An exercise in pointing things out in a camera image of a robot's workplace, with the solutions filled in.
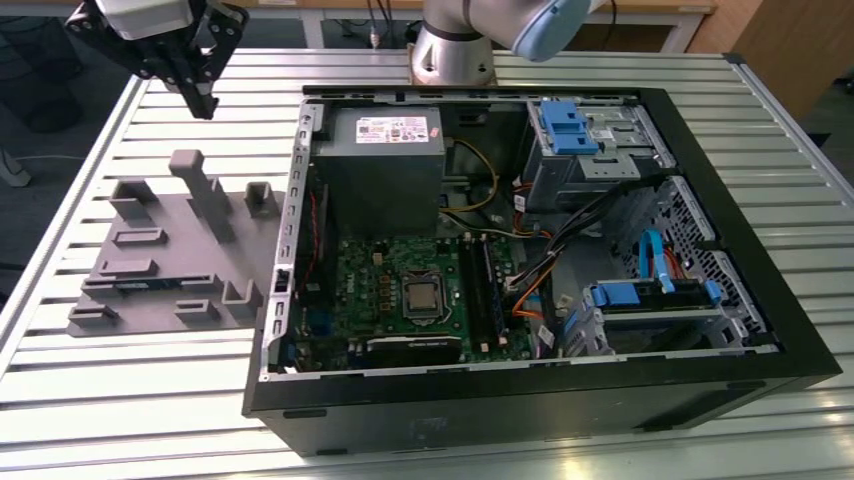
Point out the grey power supply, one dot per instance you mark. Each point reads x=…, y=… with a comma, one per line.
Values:
x=380, y=190

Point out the wooden cabinet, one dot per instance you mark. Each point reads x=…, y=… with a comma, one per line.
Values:
x=794, y=45

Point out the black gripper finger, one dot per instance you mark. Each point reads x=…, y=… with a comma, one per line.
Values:
x=227, y=35
x=109, y=42

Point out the grey parts rack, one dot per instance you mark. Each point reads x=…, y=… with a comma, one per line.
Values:
x=167, y=240

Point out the black graphics card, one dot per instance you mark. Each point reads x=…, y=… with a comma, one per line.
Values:
x=414, y=350

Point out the blue plastic drive bracket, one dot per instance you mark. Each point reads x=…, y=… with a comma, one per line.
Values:
x=563, y=125

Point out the grey metal drive cage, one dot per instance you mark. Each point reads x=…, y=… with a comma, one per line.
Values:
x=614, y=165

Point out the grey metal disk bay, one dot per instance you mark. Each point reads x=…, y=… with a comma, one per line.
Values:
x=727, y=330

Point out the CPU socket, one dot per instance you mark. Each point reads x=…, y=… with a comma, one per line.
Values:
x=422, y=274

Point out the black PC case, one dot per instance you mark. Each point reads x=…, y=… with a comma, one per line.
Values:
x=467, y=400

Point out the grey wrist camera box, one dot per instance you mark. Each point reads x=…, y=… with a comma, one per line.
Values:
x=147, y=20

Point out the green motherboard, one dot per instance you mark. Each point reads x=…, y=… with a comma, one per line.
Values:
x=427, y=250

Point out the hard disk in blue carrier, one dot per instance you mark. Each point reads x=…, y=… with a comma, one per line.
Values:
x=616, y=297

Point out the silver CPU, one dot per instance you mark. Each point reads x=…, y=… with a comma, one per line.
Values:
x=422, y=297

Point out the black RAM slot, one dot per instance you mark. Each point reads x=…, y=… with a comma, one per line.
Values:
x=484, y=295
x=471, y=295

